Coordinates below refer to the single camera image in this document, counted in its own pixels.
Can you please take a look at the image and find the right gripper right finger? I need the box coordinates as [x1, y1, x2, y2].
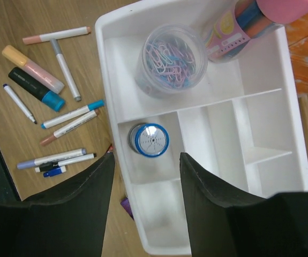
[180, 153, 308, 256]

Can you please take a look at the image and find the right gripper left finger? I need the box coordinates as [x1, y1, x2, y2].
[0, 153, 115, 256]

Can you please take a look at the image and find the purple black highlighter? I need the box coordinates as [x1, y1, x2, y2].
[120, 197, 134, 219]

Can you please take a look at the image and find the blue lid small jar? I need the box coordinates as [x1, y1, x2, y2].
[127, 123, 170, 158]

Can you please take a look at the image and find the clear paperclip jar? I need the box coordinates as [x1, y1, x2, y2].
[134, 24, 208, 98]

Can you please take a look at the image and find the pink lid pen tube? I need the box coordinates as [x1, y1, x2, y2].
[202, 1, 308, 62]

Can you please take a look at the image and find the small blue cap piece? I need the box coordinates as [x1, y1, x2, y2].
[43, 166, 66, 178]

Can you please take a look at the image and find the black white thin marker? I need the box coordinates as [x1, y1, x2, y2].
[35, 153, 97, 172]

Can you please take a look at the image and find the lavender cap white marker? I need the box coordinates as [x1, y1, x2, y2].
[17, 148, 87, 170]

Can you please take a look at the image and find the red clear pen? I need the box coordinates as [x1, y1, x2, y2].
[107, 144, 114, 153]

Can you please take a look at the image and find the brown cap white marker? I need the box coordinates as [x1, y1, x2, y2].
[40, 109, 100, 146]

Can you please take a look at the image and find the white drawer organizer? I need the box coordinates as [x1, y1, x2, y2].
[95, 1, 308, 255]

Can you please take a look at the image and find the blue cap white marker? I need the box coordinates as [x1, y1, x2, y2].
[41, 100, 104, 129]

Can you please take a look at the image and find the black teal highlighter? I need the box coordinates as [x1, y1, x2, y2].
[8, 67, 65, 112]

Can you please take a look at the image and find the yellow pink highlighter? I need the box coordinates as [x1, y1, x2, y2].
[2, 45, 64, 94]

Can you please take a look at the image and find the small white black-tip pen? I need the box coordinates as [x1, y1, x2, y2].
[3, 84, 37, 124]

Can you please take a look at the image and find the grey cap white marker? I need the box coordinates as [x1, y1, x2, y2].
[50, 39, 81, 102]

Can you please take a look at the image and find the pink cap white marker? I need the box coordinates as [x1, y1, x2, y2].
[22, 26, 92, 45]

